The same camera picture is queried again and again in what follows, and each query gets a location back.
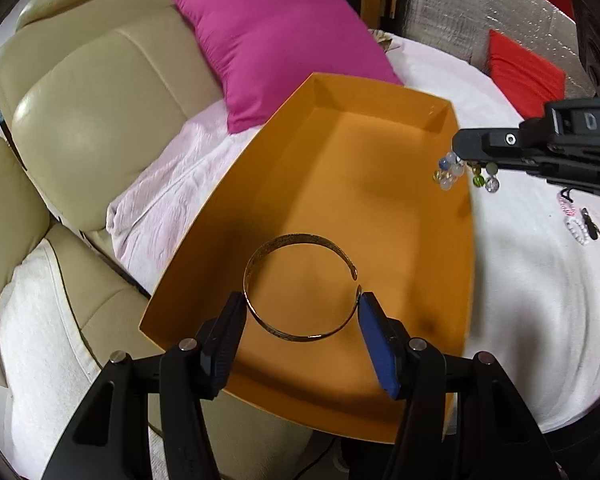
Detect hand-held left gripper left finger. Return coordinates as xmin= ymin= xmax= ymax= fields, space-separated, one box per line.
xmin=40 ymin=291 xmax=248 ymax=480

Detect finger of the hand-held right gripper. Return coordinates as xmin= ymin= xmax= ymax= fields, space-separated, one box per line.
xmin=452 ymin=127 xmax=551 ymax=173

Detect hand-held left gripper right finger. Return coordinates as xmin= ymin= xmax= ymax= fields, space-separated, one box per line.
xmin=357 ymin=292 xmax=565 ymax=480

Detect multicolour glass bead bracelet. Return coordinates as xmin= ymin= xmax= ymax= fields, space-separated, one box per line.
xmin=432 ymin=152 xmax=502 ymax=195

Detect clear white bead bracelet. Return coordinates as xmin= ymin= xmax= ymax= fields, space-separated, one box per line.
xmin=564 ymin=216 xmax=593 ymax=246

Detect gold bangle bracelet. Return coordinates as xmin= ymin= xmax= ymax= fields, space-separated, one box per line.
xmin=243 ymin=233 xmax=365 ymax=343

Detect orange tray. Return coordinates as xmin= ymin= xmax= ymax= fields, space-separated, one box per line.
xmin=139 ymin=72 xmax=476 ymax=445

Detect red cushion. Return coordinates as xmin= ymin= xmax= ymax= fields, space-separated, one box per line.
xmin=487 ymin=29 xmax=567 ymax=120

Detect pale pink blanket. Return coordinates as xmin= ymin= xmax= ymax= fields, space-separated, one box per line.
xmin=106 ymin=35 xmax=600 ymax=433

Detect silver quilted foil cover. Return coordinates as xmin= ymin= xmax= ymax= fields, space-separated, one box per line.
xmin=405 ymin=0 xmax=597 ymax=97

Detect patterned cloth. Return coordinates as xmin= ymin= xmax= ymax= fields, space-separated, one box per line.
xmin=370 ymin=29 xmax=404 ymax=54

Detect white towel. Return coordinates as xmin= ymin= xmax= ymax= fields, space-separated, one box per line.
xmin=0 ymin=237 xmax=166 ymax=480

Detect person's dark trousers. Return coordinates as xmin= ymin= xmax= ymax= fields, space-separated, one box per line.
xmin=545 ymin=390 xmax=600 ymax=480

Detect magenta pillow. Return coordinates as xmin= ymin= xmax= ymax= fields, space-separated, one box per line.
xmin=159 ymin=0 xmax=405 ymax=135

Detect beige leather sofa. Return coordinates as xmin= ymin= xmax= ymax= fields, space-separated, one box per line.
xmin=0 ymin=0 xmax=311 ymax=480

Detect pink bead bracelet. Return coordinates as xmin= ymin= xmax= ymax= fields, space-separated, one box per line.
xmin=556 ymin=189 xmax=581 ymax=218

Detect black cable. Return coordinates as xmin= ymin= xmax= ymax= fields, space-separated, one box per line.
xmin=280 ymin=437 xmax=342 ymax=480

